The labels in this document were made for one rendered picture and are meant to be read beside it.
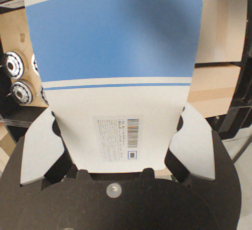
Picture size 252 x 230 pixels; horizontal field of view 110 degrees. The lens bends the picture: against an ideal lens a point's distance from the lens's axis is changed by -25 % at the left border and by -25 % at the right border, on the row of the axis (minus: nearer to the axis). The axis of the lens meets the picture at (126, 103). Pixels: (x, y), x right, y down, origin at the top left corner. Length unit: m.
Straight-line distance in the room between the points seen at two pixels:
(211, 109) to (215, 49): 0.25
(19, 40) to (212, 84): 0.71
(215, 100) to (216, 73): 0.12
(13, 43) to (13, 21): 0.08
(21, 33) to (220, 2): 0.64
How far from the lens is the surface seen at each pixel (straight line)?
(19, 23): 0.52
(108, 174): 0.74
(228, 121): 1.45
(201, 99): 0.51
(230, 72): 0.55
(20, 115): 0.56
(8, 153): 0.93
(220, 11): 0.48
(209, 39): 0.45
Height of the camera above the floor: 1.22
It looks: 60 degrees down
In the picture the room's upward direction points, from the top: 175 degrees clockwise
